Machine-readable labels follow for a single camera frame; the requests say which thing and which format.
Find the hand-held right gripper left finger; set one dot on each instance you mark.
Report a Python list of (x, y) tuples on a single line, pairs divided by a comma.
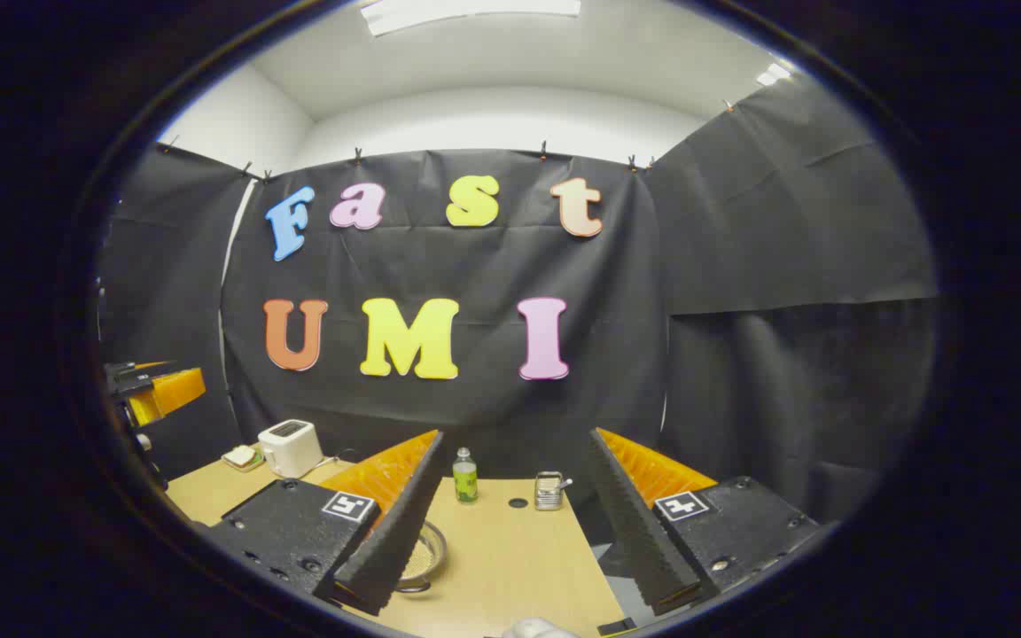
[(395, 532)]

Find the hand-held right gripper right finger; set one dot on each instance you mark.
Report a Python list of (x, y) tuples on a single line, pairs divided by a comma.
[(635, 532)]

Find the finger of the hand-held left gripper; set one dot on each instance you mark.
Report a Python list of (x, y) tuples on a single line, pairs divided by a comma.
[(134, 377), (169, 394)]

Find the green label drink bottle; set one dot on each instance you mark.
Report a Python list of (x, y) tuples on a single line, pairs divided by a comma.
[(465, 483)]

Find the toast slice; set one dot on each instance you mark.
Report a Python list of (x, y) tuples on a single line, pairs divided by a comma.
[(240, 455)]

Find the white toaster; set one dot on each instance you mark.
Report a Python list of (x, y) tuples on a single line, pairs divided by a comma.
[(289, 447)]

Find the pale rounded object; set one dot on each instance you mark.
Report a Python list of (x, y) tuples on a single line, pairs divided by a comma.
[(537, 629)]

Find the row of backdrop clips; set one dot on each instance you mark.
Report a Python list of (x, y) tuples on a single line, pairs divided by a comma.
[(357, 157)]

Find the small ceiling light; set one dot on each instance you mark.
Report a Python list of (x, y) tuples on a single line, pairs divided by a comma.
[(775, 74)]

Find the long ceiling light panel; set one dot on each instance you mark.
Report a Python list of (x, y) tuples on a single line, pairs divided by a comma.
[(475, 11)]

